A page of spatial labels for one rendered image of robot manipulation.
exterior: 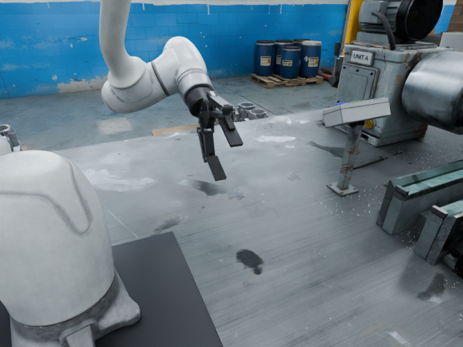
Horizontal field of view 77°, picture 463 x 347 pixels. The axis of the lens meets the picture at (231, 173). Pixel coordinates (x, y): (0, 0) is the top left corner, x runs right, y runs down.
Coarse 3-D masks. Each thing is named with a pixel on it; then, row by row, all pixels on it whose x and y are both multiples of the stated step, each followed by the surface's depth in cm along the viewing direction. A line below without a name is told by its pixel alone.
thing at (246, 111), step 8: (240, 104) 330; (248, 104) 334; (232, 112) 316; (240, 112) 325; (248, 112) 321; (256, 112) 314; (264, 112) 308; (216, 120) 318; (240, 120) 327; (168, 128) 318; (176, 128) 318; (184, 128) 318; (192, 128) 318
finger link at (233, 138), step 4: (220, 120) 64; (220, 124) 64; (224, 124) 64; (224, 128) 63; (224, 132) 63; (228, 132) 62; (232, 132) 63; (236, 132) 63; (228, 136) 62; (232, 136) 62; (236, 136) 62; (228, 140) 62; (232, 140) 62; (236, 140) 62; (240, 140) 62; (232, 144) 61; (236, 144) 61; (240, 144) 62
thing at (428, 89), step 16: (432, 64) 97; (448, 64) 94; (416, 80) 100; (432, 80) 95; (448, 80) 92; (416, 96) 100; (432, 96) 96; (448, 96) 91; (416, 112) 104; (432, 112) 98; (448, 112) 93; (448, 128) 97
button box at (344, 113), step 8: (344, 104) 75; (352, 104) 76; (360, 104) 76; (368, 104) 77; (376, 104) 78; (384, 104) 79; (328, 112) 78; (336, 112) 76; (344, 112) 75; (352, 112) 75; (360, 112) 76; (368, 112) 77; (376, 112) 78; (384, 112) 79; (328, 120) 79; (336, 120) 76; (344, 120) 75; (352, 120) 75; (360, 120) 77
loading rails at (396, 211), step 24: (432, 168) 76; (456, 168) 78; (408, 192) 67; (432, 192) 72; (456, 192) 77; (384, 216) 74; (408, 216) 72; (432, 216) 62; (456, 216) 58; (432, 240) 63; (456, 240) 63; (432, 264) 65
